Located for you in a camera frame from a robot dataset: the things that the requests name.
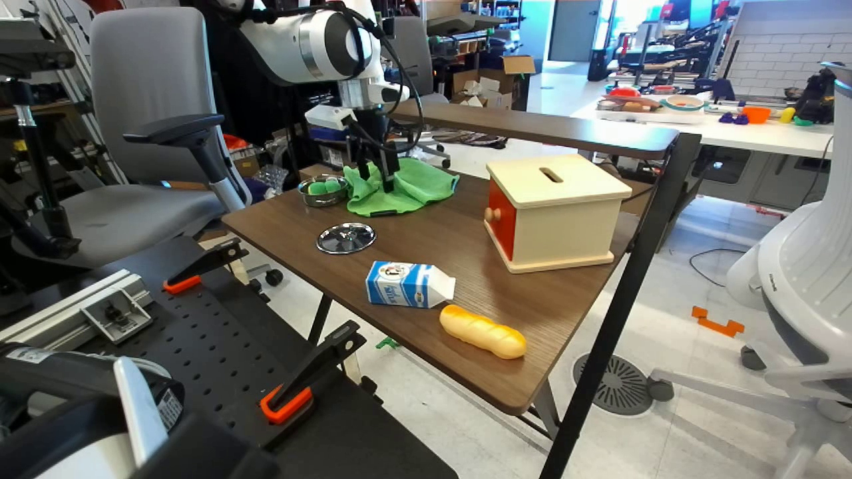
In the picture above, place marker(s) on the red bowl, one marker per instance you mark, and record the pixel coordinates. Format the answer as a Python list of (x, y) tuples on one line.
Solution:
[(624, 95)]

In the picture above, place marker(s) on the black perforated workbench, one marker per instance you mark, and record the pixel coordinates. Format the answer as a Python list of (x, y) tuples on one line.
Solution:
[(221, 354)]

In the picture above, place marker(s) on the round floor grate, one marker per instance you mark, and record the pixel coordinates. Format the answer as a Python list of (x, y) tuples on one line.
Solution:
[(616, 386)]

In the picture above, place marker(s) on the grey office chair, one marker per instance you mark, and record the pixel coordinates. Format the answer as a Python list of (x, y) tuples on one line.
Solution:
[(149, 82)]

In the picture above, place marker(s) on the black desk device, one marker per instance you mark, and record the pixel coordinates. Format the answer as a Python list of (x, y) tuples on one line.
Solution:
[(816, 96)]

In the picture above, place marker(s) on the orange floor marker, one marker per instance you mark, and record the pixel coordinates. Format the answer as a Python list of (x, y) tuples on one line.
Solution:
[(715, 324)]

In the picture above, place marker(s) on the white work table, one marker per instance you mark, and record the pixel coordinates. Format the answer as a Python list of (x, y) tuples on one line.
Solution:
[(755, 136)]

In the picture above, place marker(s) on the white mesh office chair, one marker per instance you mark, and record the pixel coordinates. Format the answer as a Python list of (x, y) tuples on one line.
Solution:
[(800, 268)]

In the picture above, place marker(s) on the green towel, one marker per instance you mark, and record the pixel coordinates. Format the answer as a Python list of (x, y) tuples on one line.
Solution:
[(417, 191)]

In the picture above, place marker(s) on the open cardboard box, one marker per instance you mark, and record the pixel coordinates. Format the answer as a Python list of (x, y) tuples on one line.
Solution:
[(495, 84)]

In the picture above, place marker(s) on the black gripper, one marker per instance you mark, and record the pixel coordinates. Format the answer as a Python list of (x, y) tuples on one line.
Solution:
[(371, 134)]

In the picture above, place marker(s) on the steel pot lid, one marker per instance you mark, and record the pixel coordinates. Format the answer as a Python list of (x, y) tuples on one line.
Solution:
[(346, 241)]

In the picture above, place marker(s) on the blue and white milk carton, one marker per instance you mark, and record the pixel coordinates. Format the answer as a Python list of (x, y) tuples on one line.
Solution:
[(402, 287)]

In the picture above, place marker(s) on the brown raised shelf board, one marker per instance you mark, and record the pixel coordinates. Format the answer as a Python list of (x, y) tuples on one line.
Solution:
[(575, 132)]

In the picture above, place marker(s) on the orange toy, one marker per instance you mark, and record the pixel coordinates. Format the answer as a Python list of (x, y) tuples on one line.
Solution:
[(756, 115)]

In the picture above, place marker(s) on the aluminium extrusion rail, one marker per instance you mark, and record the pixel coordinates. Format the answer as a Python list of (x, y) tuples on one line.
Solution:
[(54, 313)]

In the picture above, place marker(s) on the green and yellow toy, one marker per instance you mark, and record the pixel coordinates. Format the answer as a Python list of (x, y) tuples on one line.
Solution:
[(326, 187)]

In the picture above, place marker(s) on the black metal table frame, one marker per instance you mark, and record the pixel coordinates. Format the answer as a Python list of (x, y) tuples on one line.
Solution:
[(620, 295)]

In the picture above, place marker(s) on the yellow bread loaf toy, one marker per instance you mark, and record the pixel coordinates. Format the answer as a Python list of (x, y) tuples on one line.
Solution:
[(483, 330)]

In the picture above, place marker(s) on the white pegboard panel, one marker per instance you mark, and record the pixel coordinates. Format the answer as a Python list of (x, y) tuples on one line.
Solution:
[(788, 62)]

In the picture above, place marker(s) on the white and black rounded device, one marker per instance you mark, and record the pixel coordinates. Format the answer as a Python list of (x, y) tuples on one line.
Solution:
[(134, 408)]

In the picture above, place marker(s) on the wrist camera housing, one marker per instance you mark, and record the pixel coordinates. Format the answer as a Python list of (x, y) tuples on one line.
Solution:
[(326, 118)]

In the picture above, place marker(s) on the wooden box with red drawer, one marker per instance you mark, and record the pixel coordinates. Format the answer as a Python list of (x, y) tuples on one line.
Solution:
[(555, 221)]

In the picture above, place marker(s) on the small steel pot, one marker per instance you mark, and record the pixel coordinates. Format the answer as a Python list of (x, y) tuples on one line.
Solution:
[(322, 203)]

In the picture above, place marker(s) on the grey mounting plate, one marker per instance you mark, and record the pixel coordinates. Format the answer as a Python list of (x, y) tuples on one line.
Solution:
[(114, 314)]

